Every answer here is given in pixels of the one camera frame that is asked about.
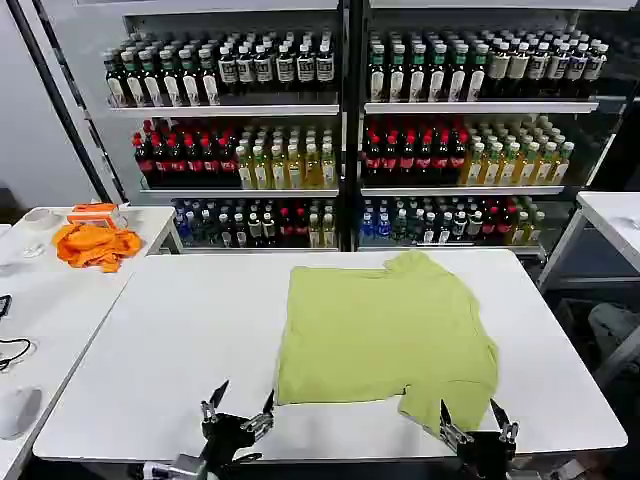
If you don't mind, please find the grey chair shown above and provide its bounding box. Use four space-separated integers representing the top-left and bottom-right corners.
586 301 640 362

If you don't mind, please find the white round bowl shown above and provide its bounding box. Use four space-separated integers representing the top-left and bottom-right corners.
23 208 65 232

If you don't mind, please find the black cable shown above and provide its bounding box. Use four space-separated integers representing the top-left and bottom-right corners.
0 337 33 373

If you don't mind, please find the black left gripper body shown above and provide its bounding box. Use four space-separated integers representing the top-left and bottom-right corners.
201 412 264 474

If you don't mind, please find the orange crumpled cloth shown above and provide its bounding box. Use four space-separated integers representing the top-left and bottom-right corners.
51 223 145 274

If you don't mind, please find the white side table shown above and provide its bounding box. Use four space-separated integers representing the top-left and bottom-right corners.
0 205 184 480
536 190 640 292

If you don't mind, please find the yellow-green printed t-shirt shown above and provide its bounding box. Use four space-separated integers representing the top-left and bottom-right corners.
273 249 501 441

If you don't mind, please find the orange and white box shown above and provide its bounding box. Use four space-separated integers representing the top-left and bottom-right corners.
66 201 122 230

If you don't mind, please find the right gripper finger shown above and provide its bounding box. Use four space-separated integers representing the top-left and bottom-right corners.
489 397 521 444
439 398 475 447

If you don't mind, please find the shelf rack with bottles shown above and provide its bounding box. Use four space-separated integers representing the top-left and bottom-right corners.
357 4 614 251
102 12 346 251

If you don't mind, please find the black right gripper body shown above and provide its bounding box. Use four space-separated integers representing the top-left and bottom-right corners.
455 430 517 480

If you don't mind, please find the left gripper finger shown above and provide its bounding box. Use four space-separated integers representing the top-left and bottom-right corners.
200 379 231 427
239 388 277 442

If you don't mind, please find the grey computer mouse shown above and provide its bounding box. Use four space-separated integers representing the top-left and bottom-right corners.
0 386 44 442

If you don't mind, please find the black slanted pole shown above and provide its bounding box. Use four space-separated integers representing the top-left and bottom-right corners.
31 0 130 204
3 0 117 204

